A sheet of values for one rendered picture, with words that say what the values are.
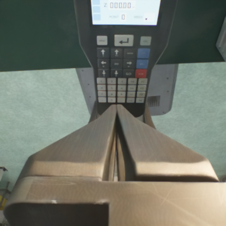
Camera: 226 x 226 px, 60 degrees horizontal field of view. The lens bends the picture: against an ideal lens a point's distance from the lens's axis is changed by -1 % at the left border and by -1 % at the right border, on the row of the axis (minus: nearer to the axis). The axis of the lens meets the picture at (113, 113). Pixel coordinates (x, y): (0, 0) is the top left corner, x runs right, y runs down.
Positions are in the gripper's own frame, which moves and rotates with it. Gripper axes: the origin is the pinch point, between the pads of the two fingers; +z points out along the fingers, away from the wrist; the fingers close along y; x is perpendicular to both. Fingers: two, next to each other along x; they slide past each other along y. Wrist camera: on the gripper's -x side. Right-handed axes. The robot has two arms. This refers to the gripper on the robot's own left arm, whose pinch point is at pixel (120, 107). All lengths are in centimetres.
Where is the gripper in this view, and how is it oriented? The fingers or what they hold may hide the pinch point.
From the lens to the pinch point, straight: 28.1
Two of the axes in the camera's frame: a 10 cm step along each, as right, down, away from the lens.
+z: 0.1, -9.8, 1.9
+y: -10.0, -0.1, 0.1
